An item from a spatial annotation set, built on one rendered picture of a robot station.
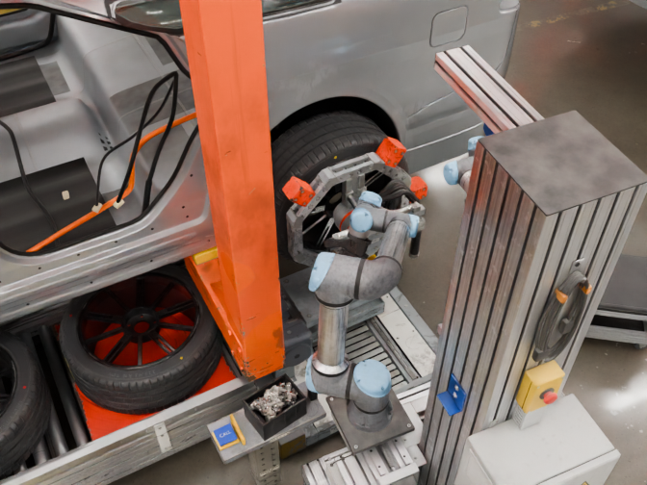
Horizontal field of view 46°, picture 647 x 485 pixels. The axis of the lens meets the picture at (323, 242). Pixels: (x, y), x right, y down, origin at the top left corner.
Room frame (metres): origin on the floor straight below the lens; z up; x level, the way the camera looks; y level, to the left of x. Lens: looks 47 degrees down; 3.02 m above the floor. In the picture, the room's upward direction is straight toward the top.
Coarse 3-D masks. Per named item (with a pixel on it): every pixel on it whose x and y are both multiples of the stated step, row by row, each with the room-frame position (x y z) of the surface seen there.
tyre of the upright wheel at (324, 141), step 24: (312, 120) 2.39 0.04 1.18; (336, 120) 2.39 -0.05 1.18; (360, 120) 2.44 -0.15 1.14; (288, 144) 2.30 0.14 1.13; (312, 144) 2.26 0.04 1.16; (336, 144) 2.24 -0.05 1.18; (360, 144) 2.27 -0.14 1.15; (288, 168) 2.19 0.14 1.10; (312, 168) 2.17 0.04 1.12; (408, 168) 2.40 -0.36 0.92
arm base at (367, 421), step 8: (352, 400) 1.29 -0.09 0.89; (352, 408) 1.28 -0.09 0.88; (384, 408) 1.26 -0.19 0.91; (392, 408) 1.29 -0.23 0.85; (352, 416) 1.26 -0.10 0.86; (360, 416) 1.25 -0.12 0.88; (368, 416) 1.24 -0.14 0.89; (376, 416) 1.24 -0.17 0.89; (384, 416) 1.25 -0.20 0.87; (392, 416) 1.28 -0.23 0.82; (352, 424) 1.25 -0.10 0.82; (360, 424) 1.24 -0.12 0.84; (368, 424) 1.23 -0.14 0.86; (376, 424) 1.23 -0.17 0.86; (384, 424) 1.24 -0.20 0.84; (368, 432) 1.22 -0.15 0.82
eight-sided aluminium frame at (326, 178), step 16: (352, 160) 2.22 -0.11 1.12; (368, 160) 2.23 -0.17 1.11; (320, 176) 2.14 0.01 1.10; (336, 176) 2.12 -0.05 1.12; (352, 176) 2.16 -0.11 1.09; (400, 176) 2.26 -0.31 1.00; (320, 192) 2.09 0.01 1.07; (304, 208) 2.06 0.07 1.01; (400, 208) 2.28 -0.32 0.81; (288, 224) 2.08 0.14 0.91; (288, 240) 2.08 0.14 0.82; (304, 256) 2.06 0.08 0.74; (368, 256) 2.20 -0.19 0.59
